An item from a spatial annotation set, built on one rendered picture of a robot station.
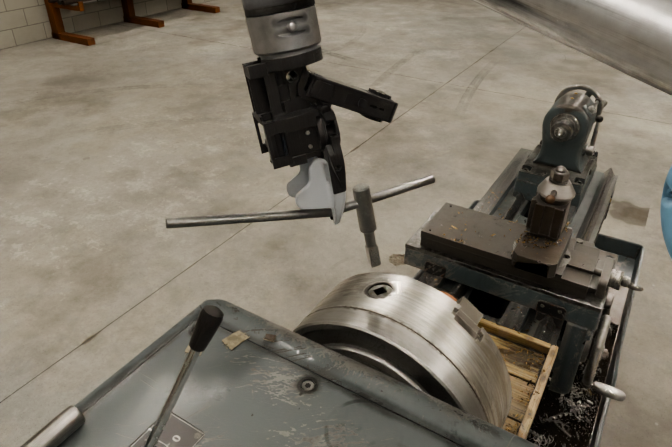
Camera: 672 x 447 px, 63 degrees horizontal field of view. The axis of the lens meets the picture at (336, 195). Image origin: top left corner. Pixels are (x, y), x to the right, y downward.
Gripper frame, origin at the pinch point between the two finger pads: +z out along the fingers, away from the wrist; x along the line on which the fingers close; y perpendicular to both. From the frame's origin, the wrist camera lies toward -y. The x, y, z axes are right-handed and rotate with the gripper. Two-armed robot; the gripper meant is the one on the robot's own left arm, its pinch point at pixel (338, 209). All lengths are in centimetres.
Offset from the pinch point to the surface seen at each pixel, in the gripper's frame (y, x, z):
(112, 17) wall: 58, -791, -7
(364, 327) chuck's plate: 1.2, 6.1, 13.5
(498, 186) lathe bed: -75, -81, 47
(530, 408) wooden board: -28, -3, 50
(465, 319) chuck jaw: -12.8, 5.8, 18.2
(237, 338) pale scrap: 16.1, 5.4, 9.3
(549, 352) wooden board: -40, -13, 50
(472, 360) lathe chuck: -10.5, 11.0, 20.2
